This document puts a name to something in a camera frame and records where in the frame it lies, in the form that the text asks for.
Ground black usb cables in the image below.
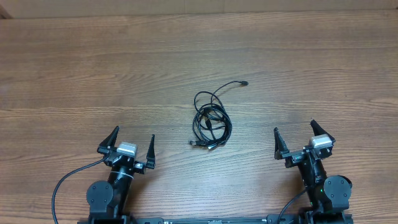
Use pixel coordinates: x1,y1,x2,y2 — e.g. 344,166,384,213
188,80,249,150

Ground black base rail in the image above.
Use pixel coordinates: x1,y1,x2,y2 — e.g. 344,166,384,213
127,214,312,224

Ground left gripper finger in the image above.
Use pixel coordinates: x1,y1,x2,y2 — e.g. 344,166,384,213
146,134,155,169
99,126,119,148

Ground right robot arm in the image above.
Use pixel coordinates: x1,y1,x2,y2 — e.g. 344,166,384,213
274,119,353,224

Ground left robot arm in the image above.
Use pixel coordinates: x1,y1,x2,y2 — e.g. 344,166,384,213
85,126,155,224

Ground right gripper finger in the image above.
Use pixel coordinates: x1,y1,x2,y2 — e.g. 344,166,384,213
274,127,289,159
310,119,335,142

